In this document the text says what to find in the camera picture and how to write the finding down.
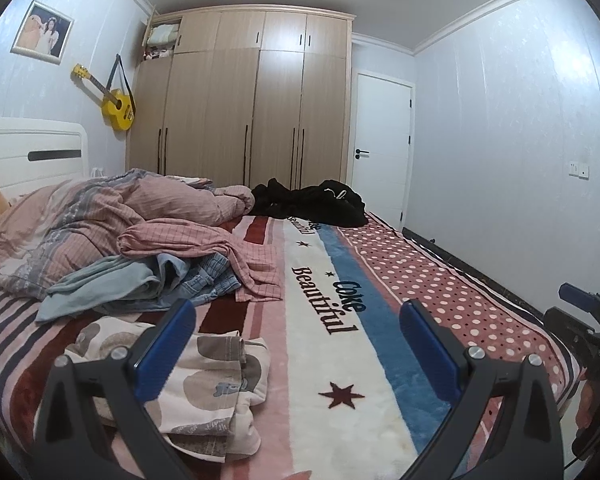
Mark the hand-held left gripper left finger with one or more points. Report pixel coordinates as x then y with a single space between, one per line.
165 350

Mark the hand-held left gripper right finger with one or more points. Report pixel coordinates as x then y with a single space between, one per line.
430 355

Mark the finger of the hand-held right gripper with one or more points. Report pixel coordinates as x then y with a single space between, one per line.
582 300

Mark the white pants with beige patches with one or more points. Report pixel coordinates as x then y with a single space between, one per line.
220 385

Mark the blue plaid garment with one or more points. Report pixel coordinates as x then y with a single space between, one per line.
205 275

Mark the light blue garment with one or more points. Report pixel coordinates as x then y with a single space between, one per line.
105 280

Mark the striped printed blanket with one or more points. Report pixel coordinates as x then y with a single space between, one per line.
330 400

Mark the pink checked garment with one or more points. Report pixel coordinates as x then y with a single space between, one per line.
190 235

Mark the pink striped duvet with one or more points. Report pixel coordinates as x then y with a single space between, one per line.
105 200

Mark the black clothes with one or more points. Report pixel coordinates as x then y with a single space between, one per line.
320 205

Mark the white door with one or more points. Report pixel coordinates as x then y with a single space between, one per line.
380 125

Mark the yellow guitar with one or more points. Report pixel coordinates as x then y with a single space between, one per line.
117 107

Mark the wooden wardrobe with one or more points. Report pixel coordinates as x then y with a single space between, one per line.
230 110

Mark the white headboard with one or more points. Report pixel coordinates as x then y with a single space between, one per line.
30 135

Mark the folded linens in wardrobe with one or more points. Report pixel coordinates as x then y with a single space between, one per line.
162 37

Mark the dark bed frame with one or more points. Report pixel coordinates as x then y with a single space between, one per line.
460 260

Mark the white wall switch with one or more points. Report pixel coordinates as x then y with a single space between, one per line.
579 170

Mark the white wall socket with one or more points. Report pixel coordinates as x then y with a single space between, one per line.
98 172

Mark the framed wall picture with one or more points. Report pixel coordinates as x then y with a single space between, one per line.
42 32

